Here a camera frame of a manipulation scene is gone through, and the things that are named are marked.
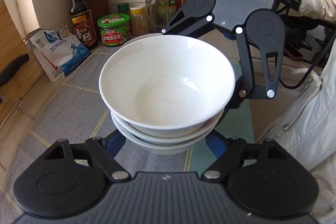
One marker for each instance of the green cap dark jar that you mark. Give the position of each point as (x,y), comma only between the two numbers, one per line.
(123,8)

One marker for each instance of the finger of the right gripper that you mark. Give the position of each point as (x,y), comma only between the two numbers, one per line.
(194,19)
(265,31)

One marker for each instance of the bamboo cutting board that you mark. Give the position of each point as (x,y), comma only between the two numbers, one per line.
(12,46)

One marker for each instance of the white cup bowl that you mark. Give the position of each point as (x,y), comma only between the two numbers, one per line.
(166,137)

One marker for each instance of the dark vinegar bottle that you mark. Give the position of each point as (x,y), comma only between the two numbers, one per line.
(82,22)

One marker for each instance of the grey checked dish mat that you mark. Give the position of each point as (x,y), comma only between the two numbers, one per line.
(77,112)

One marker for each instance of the clear glass bottle red cap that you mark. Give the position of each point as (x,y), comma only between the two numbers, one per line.
(157,12)

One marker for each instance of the green lid mushroom sauce jar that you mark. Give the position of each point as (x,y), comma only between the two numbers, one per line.
(114,29)

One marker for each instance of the santoku knife black handle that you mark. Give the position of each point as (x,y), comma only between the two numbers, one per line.
(11,69)

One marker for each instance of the white blue salt bag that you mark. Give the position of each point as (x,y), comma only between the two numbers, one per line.
(58,55)

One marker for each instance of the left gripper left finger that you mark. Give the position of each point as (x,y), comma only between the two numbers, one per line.
(103,151)

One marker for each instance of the binder clip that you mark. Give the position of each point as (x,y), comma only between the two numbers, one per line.
(63,30)

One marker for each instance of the yellow lid spice jar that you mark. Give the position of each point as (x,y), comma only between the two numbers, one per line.
(138,20)

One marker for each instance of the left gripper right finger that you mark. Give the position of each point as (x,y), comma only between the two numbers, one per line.
(227,151)

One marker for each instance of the metal wire rack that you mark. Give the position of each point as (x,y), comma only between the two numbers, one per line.
(17,109)

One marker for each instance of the white jacket torso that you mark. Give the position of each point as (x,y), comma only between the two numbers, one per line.
(307,132)

